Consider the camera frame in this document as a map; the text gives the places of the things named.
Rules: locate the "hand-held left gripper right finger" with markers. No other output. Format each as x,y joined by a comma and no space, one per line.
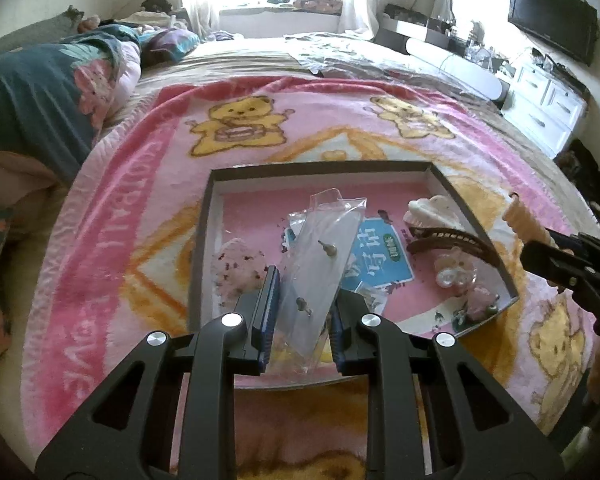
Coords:
337,330

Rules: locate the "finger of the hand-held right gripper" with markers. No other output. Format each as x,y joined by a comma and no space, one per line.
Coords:
567,241
545,260

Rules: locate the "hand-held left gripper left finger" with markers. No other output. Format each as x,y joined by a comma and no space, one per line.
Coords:
270,305

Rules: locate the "beige hair clip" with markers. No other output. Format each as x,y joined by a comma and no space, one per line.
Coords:
522,220

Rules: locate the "stud earrings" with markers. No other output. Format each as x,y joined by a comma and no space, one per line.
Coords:
320,260

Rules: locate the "shallow cardboard box pink inside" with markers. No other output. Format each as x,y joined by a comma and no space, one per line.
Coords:
250,210

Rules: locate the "white claw hair clip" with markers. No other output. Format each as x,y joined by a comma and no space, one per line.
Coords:
430,210

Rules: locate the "dotted white bow hair clip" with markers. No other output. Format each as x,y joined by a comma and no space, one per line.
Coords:
235,270

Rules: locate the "black bag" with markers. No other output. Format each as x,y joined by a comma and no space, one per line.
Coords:
582,175

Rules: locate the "pink rose hair accessory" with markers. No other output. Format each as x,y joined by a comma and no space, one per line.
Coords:
482,302

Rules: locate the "blue printed card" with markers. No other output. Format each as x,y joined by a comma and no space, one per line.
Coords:
380,260

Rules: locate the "white flower hair clip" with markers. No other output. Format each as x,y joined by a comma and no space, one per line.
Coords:
452,272

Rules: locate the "brown banana hair clip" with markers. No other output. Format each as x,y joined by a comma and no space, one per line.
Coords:
450,245

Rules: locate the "white drawer cabinet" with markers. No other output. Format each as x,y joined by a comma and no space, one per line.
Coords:
545,105

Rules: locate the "pink bear blanket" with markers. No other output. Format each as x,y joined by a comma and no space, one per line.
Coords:
145,185

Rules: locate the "black flat television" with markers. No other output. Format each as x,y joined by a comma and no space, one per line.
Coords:
555,17

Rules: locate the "clear plastic sheet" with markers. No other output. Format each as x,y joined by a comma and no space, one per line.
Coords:
350,55

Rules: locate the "purple pillow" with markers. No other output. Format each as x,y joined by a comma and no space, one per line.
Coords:
170,45

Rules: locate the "pile of windowsill toys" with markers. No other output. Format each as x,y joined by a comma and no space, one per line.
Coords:
310,0

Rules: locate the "floral quilt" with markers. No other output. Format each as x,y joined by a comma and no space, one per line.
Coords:
30,100

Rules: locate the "grey pillow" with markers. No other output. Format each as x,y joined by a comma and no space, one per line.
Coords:
40,27

